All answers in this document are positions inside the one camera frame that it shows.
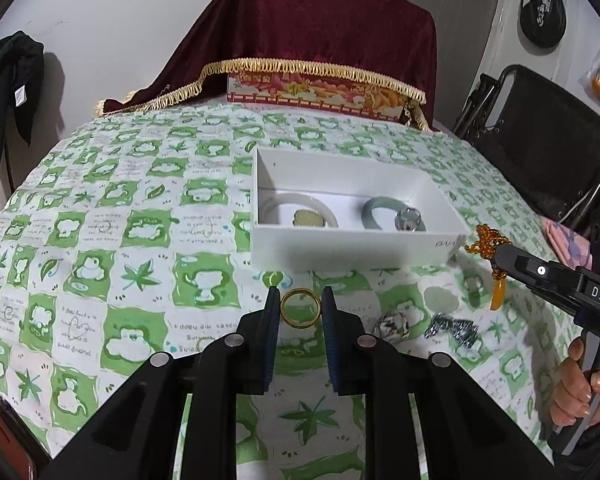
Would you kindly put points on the white cardboard box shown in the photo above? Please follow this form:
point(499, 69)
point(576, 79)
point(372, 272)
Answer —
point(344, 183)

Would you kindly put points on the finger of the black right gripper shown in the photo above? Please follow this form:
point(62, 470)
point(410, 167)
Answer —
point(544, 278)

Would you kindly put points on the dark red velvet cloth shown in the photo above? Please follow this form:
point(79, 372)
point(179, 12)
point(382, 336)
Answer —
point(389, 44)

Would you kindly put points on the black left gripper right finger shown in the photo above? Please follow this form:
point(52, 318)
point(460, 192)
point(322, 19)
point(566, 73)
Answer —
point(360, 364)

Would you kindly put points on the person's right hand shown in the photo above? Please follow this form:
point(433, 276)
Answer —
point(575, 396)

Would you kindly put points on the red orange decorated box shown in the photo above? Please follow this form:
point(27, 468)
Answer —
point(317, 93)

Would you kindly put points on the green jade bangle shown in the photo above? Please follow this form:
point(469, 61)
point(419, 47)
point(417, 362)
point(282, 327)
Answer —
point(379, 203)

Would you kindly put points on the black hanging clothes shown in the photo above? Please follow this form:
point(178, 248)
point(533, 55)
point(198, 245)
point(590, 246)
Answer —
point(21, 77)

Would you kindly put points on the silver keyring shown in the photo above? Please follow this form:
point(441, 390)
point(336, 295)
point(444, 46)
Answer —
point(409, 219)

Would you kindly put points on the green white patterned tablecloth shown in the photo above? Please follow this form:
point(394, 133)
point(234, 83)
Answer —
point(127, 251)

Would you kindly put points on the pale green jade pendant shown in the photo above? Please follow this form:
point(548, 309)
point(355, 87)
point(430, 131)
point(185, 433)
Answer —
point(306, 217)

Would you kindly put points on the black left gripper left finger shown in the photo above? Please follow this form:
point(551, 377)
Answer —
point(238, 364)

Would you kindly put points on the black folding chair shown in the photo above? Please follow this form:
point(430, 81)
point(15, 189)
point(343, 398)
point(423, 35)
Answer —
point(544, 141)

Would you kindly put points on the brown leather wallet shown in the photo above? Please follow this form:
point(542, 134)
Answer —
point(19, 446)

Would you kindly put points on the pale oval jade disc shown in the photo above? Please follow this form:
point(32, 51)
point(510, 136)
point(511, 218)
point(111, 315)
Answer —
point(440, 300)

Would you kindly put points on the black hanging bag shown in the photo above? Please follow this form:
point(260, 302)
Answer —
point(543, 22)

